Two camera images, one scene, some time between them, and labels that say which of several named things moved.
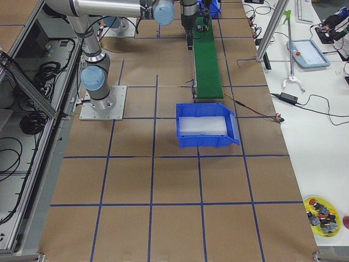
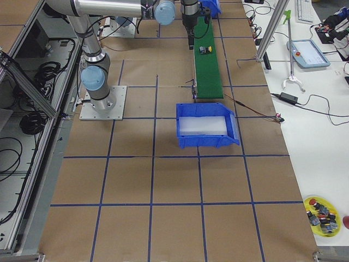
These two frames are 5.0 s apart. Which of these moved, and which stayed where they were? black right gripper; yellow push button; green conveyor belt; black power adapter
Moved: yellow push button
Stayed: black power adapter; black right gripper; green conveyor belt
